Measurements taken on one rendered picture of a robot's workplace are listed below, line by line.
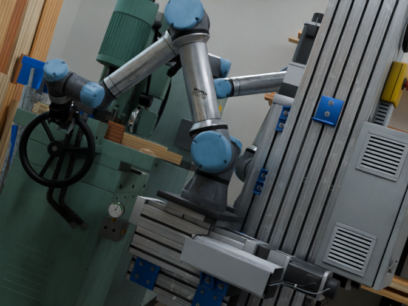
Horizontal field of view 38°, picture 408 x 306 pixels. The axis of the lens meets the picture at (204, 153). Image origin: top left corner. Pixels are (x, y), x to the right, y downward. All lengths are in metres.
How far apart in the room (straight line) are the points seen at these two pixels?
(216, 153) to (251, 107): 3.07
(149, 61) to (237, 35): 2.97
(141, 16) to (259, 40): 2.41
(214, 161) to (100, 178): 0.79
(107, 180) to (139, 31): 0.64
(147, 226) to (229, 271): 0.37
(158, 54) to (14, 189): 0.90
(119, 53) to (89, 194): 0.59
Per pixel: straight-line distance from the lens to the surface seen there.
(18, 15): 4.21
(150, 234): 1.92
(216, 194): 1.86
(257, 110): 4.76
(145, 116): 2.70
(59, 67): 1.91
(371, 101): 1.96
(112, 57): 2.53
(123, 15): 2.57
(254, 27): 4.90
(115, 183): 2.39
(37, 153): 2.49
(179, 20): 1.80
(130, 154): 2.38
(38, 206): 2.49
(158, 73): 2.74
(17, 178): 2.52
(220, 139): 1.71
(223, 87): 2.24
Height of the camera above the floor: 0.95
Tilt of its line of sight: 1 degrees up
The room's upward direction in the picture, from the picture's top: 20 degrees clockwise
